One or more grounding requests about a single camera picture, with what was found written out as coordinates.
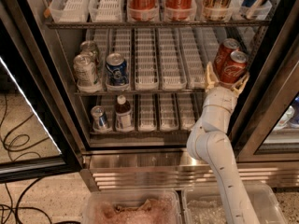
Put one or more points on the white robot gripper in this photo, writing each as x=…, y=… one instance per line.
x=222, y=94

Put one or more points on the red coke can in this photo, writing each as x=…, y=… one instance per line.
x=234, y=67
x=225, y=49

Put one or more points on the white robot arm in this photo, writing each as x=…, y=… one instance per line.
x=208, y=141

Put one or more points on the stainless steel fridge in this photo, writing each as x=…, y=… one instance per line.
x=123, y=159

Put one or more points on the blue pepsi can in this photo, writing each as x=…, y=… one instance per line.
x=117, y=71

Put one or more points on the small blue silver can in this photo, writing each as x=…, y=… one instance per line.
x=99, y=115

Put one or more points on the front silver soda can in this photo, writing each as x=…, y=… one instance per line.
x=85, y=70

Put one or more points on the silver soda can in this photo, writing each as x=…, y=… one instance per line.
x=85, y=70
x=90, y=47

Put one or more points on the rear silver soda can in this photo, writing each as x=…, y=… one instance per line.
x=90, y=47

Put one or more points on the open glass fridge door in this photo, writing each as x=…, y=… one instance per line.
x=34, y=142

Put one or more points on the white tray bottom centre right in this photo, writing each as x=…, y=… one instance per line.
x=188, y=111

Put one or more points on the white tray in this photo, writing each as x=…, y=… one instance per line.
x=172, y=68
x=191, y=56
x=168, y=112
x=146, y=69
x=69, y=10
x=106, y=10
x=146, y=113
x=188, y=111

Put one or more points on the white tray middle centre right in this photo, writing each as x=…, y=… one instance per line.
x=191, y=56

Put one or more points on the white tray middle centre left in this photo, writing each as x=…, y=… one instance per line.
x=146, y=69

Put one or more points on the white tray bottom centre left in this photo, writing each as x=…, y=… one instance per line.
x=146, y=113

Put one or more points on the brown bottle white cap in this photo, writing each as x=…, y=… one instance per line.
x=124, y=113

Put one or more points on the right clear plastic bin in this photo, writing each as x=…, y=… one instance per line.
x=202, y=204

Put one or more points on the clear plastic bin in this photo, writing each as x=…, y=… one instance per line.
x=133, y=206
x=202, y=204

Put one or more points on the left clear plastic bin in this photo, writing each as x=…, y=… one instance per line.
x=133, y=206

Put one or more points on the white tray top far left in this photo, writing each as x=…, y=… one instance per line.
x=69, y=10

